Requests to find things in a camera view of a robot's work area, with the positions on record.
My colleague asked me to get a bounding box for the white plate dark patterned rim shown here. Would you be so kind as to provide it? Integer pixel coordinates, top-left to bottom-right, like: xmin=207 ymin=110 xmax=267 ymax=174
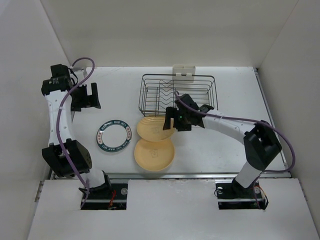
xmin=95 ymin=119 xmax=132 ymax=154

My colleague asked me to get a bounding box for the grey wire dish rack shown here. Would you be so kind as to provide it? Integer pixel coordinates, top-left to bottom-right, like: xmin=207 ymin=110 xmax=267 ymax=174
xmin=138 ymin=73 xmax=219 ymax=117

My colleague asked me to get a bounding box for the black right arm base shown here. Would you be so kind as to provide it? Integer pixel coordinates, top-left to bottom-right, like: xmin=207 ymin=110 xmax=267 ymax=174
xmin=214 ymin=182 xmax=269 ymax=210

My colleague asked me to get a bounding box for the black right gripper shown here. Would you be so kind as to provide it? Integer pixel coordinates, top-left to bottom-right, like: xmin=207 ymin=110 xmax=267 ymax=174
xmin=163 ymin=106 xmax=192 ymax=131

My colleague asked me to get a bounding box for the white plastic cutlery holder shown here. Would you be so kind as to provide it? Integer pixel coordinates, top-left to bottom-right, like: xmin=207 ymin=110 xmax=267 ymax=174
xmin=172 ymin=64 xmax=196 ymax=82

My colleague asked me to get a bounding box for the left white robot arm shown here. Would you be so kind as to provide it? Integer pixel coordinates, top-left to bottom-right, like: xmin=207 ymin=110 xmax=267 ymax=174
xmin=41 ymin=64 xmax=112 ymax=199

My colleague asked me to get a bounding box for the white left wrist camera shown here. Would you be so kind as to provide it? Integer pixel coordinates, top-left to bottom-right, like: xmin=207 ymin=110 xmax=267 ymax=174
xmin=72 ymin=67 xmax=88 ymax=79

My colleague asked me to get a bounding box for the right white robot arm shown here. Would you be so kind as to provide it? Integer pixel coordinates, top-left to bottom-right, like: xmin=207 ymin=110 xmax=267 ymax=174
xmin=163 ymin=94 xmax=282 ymax=197

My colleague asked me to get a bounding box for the aluminium table edge rail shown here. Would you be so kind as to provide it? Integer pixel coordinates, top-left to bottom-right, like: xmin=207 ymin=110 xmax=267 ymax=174
xmin=49 ymin=67 xmax=292 ymax=181

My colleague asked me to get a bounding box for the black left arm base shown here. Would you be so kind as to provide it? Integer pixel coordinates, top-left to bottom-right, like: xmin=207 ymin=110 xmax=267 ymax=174
xmin=79 ymin=179 xmax=129 ymax=211

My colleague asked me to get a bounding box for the yellow shallow plate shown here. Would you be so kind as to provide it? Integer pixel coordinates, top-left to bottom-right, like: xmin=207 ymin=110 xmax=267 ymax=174
xmin=134 ymin=138 xmax=175 ymax=172

